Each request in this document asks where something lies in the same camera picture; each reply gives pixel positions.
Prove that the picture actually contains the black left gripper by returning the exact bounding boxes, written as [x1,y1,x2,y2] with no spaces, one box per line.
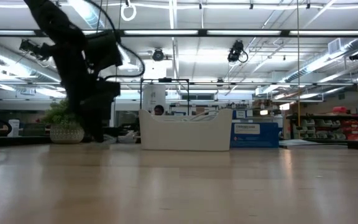
[73,78,122,144]

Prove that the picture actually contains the green potted plant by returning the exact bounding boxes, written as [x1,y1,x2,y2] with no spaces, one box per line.
[41,98,86,145]

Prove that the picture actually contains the white cylindrical tank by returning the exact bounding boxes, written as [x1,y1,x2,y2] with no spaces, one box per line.
[142,84,167,113]

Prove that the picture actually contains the white plastic bin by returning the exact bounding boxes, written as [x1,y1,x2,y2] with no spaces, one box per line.
[138,108,234,152]

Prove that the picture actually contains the blue box with white label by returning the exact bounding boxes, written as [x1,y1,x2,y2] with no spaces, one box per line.
[229,121,281,149]

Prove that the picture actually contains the yellow vertical pole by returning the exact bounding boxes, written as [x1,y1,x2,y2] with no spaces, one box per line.
[296,0,301,128]

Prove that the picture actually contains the shelf with red bins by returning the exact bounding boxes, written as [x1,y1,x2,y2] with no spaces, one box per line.
[285,106,358,143]

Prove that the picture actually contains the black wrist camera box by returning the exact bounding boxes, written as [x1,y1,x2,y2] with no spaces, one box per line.
[84,30,124,73]

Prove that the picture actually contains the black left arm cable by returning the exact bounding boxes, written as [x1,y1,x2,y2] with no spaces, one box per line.
[84,0,146,80]

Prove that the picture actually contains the black metal frame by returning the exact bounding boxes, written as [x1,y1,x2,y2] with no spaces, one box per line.
[139,77,191,117]

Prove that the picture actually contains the round black ceiling camera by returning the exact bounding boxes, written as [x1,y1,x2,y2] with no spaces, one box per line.
[152,47,165,62]

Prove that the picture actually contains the white hanging cable loop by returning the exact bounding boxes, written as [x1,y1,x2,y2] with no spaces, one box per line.
[120,2,137,22]

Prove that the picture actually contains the black hanging camera with cable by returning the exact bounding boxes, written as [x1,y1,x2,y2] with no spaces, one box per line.
[227,39,249,64]

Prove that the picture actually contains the black frame bar with lights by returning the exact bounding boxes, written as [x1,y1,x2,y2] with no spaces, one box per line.
[0,29,358,38]

